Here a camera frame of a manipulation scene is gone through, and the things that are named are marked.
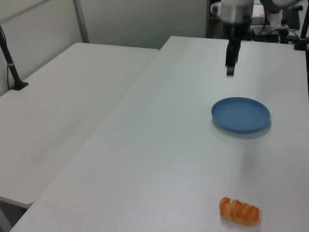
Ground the black camera stand with clamp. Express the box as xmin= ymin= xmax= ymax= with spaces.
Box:
xmin=293 ymin=14 xmax=309 ymax=52

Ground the black camera stand with band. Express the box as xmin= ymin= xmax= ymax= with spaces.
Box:
xmin=0 ymin=24 xmax=29 ymax=91

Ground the black office chair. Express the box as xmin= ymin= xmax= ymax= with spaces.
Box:
xmin=281 ymin=5 xmax=304 ymax=30

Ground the black electronics box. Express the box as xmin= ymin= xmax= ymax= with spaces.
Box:
xmin=252 ymin=25 xmax=281 ymax=44

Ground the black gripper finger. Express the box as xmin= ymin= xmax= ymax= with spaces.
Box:
xmin=235 ymin=40 xmax=242 ymax=64
xmin=225 ymin=40 xmax=237 ymax=77

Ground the blue round plate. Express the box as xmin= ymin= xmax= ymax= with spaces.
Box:
xmin=211 ymin=97 xmax=271 ymax=134

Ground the grey metal partition post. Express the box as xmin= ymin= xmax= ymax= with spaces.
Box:
xmin=73 ymin=0 xmax=90 ymax=44

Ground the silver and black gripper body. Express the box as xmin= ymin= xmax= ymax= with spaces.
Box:
xmin=221 ymin=0 xmax=253 ymax=42

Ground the orange-brown bread piece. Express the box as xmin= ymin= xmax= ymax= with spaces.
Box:
xmin=219 ymin=197 xmax=260 ymax=227

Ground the white side table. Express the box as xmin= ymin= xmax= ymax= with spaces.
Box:
xmin=0 ymin=42 xmax=160 ymax=210

